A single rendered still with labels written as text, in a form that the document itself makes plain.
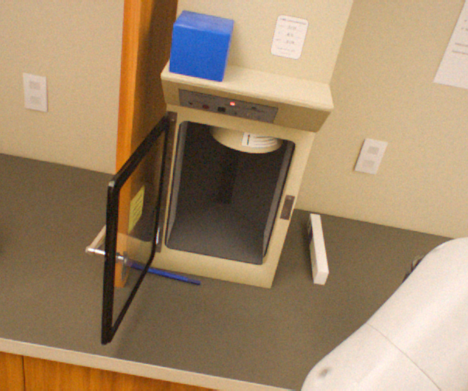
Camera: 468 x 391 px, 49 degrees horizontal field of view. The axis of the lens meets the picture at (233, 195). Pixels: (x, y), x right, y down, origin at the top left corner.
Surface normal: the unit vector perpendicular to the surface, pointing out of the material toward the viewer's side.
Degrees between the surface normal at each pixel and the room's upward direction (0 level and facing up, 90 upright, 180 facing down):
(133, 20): 90
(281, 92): 0
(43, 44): 90
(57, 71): 90
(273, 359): 0
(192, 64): 90
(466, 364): 64
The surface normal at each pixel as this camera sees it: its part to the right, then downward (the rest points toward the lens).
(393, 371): -0.18, -0.43
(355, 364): -0.45, -0.69
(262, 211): -0.75, 0.26
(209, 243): 0.17, -0.82
